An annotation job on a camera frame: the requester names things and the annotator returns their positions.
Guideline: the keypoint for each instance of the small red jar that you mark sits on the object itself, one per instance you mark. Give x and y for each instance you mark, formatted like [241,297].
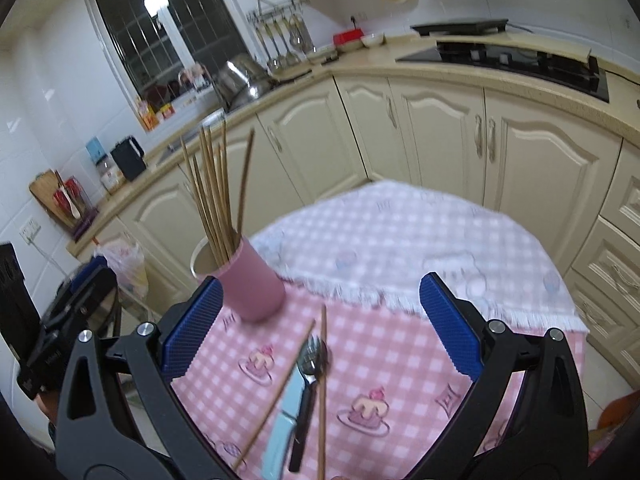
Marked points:
[166,111]

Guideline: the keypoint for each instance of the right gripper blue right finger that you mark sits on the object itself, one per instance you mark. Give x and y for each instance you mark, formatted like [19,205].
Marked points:
[453,321]

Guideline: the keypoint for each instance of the wooden cutting board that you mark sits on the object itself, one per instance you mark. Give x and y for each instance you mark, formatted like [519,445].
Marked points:
[43,188]

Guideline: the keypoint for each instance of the glass jar with grains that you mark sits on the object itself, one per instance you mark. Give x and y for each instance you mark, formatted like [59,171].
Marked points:
[110,175]

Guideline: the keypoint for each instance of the black handled metal fork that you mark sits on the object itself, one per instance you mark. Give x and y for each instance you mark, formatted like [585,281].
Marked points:
[302,425]

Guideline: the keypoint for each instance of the red knife holder rack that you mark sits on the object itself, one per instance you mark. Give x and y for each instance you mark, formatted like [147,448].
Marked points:
[77,210]

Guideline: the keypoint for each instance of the stacked white plates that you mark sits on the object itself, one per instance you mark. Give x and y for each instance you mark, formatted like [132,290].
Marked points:
[319,55]

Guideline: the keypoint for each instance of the pink checkered tablecloth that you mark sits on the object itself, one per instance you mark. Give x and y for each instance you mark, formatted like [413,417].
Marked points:
[391,386]

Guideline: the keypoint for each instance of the long crossing wooden chopstick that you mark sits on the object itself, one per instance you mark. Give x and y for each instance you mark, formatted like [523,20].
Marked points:
[274,401]

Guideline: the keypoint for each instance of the black electric kettle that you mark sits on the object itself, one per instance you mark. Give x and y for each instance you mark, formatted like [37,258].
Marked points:
[128,155]

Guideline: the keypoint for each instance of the wall utensil hanging rack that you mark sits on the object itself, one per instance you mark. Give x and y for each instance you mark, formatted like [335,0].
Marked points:
[282,33]

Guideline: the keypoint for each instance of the black induction cooker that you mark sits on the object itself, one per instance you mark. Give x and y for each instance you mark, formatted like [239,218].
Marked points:
[462,27]

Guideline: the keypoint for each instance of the light blue box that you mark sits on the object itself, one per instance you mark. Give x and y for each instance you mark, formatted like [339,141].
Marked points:
[95,150]

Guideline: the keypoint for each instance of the light blue ceramic knife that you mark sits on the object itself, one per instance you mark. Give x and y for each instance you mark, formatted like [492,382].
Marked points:
[281,436]

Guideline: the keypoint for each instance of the stainless steel sink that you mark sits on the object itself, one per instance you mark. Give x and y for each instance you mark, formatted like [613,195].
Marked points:
[191,133]

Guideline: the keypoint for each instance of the red container on counter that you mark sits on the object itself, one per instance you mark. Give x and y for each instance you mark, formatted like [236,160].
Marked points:
[347,36]

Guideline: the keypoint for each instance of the white checkered fringed cloth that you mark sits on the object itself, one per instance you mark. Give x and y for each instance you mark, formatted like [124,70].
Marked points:
[373,246]

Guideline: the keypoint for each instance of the stainless steel stock pot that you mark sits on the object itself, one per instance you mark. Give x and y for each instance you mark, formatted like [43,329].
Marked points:
[238,73]

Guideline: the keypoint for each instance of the orange dish soap bottle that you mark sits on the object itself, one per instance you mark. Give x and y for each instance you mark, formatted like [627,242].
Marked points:
[146,114]

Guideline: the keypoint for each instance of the cream lower cabinets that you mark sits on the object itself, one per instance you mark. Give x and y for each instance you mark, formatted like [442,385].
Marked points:
[564,166]

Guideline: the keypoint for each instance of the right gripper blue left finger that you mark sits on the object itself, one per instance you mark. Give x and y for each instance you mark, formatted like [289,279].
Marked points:
[184,327]

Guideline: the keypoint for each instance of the black gas stove top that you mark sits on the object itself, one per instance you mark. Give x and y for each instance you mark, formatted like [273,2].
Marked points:
[582,76]

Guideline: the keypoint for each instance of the person's left hand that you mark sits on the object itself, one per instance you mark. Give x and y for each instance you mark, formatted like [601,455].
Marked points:
[48,403]

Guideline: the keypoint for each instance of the dark window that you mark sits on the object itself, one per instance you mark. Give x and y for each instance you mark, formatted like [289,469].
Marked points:
[169,47]

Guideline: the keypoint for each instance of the pink utensil holder cup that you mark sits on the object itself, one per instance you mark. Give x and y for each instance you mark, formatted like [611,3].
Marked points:
[251,288]

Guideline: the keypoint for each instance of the black handled metal spoon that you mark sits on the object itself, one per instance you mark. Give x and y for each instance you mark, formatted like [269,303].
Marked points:
[313,359]

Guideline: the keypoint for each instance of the white plastic bag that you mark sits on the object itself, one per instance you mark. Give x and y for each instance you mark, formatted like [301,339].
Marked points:
[126,258]

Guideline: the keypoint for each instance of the white bowl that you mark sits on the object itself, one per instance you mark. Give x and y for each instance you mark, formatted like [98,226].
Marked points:
[373,40]

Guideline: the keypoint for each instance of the stainless steel wok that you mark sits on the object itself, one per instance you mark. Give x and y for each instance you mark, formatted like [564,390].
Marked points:
[254,91]

